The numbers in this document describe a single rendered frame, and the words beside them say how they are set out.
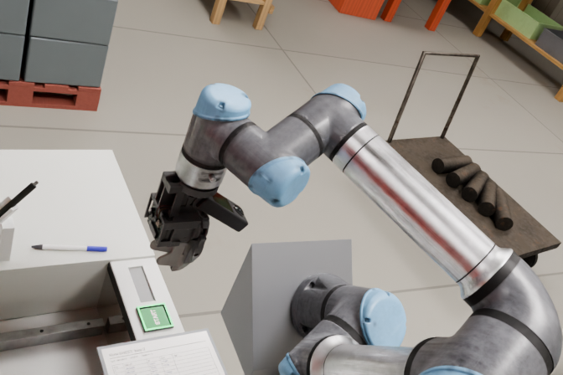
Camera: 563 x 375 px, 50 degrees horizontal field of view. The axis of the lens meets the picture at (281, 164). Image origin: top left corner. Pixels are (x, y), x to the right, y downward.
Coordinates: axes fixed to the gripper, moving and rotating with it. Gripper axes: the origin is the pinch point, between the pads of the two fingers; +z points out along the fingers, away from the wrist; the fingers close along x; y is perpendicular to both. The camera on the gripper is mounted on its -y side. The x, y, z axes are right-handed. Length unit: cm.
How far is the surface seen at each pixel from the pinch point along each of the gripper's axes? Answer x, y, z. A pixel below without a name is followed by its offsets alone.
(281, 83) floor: -248, -195, 111
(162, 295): -5.1, -2.4, 14.7
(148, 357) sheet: 8.0, 4.4, 14.4
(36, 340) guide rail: -8.0, 18.7, 26.9
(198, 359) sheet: 10.4, -4.1, 14.4
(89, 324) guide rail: -8.8, 8.9, 25.7
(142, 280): -9.4, 0.1, 15.1
